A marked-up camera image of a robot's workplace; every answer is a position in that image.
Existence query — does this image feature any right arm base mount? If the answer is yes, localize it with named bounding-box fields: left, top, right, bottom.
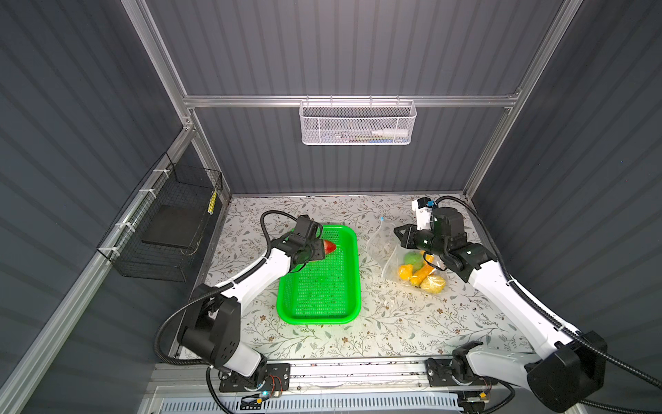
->
left=424, top=355, right=497, bottom=388

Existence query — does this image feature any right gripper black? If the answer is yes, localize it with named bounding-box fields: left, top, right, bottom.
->
left=392, top=223, right=445, bottom=258

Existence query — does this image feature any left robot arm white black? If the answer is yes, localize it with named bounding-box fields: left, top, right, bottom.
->
left=177, top=210, right=327, bottom=381

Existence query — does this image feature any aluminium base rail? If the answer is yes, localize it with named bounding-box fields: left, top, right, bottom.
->
left=146, top=355, right=497, bottom=395

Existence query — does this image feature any yellow tag on basket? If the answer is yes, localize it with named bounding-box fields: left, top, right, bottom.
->
left=207, top=190, right=218, bottom=216

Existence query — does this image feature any yellow corn piece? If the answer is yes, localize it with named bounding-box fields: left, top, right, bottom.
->
left=419, top=275, right=447, bottom=294

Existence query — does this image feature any clear zip top bag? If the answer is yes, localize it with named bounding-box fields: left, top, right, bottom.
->
left=367, top=217, right=447, bottom=295

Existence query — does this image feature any white wire wall basket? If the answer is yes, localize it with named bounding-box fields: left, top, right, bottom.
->
left=298, top=99, right=417, bottom=146

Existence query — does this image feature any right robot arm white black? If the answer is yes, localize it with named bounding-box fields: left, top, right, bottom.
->
left=394, top=198, right=607, bottom=412

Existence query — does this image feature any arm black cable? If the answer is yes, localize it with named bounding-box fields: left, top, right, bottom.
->
left=433, top=195, right=662, bottom=414
left=153, top=209, right=301, bottom=414

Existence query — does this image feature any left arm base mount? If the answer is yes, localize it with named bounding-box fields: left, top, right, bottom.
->
left=218, top=362, right=291, bottom=393

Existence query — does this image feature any white tube in basket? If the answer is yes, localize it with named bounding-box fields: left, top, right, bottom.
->
left=371, top=129, right=410, bottom=141

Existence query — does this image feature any black wire wall basket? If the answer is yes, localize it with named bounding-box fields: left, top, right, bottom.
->
left=98, top=155, right=223, bottom=282

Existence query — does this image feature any green plastic basket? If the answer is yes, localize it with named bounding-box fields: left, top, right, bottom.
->
left=276, top=225, right=362, bottom=325

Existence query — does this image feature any orange carrot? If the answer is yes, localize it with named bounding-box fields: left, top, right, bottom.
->
left=410, top=264, right=435, bottom=286

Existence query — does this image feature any green apple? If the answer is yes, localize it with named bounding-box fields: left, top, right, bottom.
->
left=403, top=251, right=425, bottom=272

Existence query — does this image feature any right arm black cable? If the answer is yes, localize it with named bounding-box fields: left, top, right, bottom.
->
left=433, top=195, right=662, bottom=414

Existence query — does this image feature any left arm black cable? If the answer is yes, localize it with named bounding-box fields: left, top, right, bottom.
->
left=153, top=209, right=301, bottom=414

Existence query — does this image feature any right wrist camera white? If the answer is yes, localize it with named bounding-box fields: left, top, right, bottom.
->
left=411, top=197, right=434, bottom=230

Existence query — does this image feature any small yellow lemon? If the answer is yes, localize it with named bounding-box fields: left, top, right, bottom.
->
left=398, top=264, right=414, bottom=280

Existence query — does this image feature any red apple slice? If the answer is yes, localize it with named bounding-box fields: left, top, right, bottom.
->
left=323, top=240, right=337, bottom=255

